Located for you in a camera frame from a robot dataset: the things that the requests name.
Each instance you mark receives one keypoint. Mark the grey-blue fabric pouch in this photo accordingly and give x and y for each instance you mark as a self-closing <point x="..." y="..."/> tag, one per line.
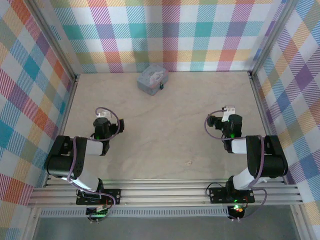
<point x="150" y="80"/>

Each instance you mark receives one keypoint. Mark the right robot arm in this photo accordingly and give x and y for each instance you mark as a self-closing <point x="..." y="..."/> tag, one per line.
<point x="270" y="162"/>

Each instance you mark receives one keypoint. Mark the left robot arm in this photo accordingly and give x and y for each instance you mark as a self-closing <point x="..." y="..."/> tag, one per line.
<point x="60" y="162"/>

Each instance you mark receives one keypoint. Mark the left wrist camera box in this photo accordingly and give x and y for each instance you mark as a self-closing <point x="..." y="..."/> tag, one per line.
<point x="103" y="114"/>

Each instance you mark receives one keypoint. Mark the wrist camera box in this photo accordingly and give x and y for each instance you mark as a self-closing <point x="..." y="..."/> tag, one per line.
<point x="228" y="112"/>
<point x="103" y="114"/>

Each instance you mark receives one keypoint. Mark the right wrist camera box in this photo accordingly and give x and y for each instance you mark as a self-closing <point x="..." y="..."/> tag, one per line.
<point x="228" y="112"/>

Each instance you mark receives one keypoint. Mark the aluminium table side rail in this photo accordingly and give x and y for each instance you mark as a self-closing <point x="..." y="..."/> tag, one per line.
<point x="64" y="120"/>
<point x="261" y="105"/>

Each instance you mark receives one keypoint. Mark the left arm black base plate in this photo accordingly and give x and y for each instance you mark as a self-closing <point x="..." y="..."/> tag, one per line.
<point x="112" y="196"/>

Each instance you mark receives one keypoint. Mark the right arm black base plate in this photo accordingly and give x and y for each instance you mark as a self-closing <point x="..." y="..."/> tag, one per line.
<point x="217" y="196"/>

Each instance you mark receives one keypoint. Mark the aluminium mounting rail beam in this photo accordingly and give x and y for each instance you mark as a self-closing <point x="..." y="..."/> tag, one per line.
<point x="162" y="193"/>

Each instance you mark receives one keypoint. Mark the aluminium frame post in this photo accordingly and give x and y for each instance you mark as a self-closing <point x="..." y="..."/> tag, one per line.
<point x="52" y="40"/>
<point x="272" y="37"/>

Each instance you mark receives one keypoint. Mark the aluminium frame leg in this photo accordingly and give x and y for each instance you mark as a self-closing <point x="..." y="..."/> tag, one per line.
<point x="301" y="225"/>
<point x="29" y="225"/>

